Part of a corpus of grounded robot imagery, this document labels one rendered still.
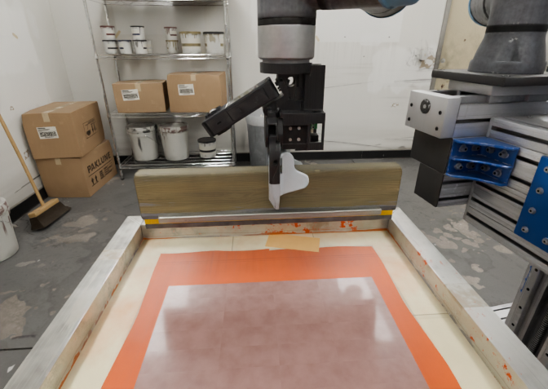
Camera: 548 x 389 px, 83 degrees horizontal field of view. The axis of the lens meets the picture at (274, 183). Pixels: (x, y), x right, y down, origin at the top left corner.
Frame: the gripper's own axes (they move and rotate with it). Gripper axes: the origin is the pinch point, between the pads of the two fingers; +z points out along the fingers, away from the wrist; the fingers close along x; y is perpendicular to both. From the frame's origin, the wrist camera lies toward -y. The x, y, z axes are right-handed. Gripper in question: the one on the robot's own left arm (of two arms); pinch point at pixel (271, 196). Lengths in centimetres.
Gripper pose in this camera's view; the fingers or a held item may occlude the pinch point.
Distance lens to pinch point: 49.9
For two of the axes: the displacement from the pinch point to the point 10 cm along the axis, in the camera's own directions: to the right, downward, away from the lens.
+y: 10.0, -0.3, 0.6
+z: 0.0, 9.1, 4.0
